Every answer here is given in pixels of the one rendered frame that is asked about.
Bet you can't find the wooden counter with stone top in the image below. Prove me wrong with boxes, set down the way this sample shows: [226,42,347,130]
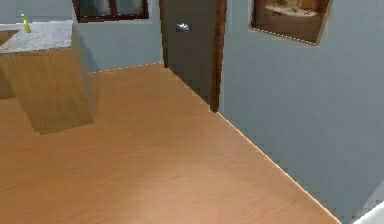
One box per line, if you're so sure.
[0,19,96,136]

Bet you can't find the brown framed picture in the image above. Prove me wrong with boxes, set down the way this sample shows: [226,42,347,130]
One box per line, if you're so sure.
[249,0,334,46]

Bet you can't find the dark framed window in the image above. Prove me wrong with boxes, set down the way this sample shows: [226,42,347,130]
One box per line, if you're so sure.
[72,0,150,24]

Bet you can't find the grey door with brown frame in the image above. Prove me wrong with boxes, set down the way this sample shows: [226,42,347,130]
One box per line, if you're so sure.
[158,0,228,113]

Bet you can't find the yellow green bottle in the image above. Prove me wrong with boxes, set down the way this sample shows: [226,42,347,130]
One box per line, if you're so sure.
[19,10,33,34]

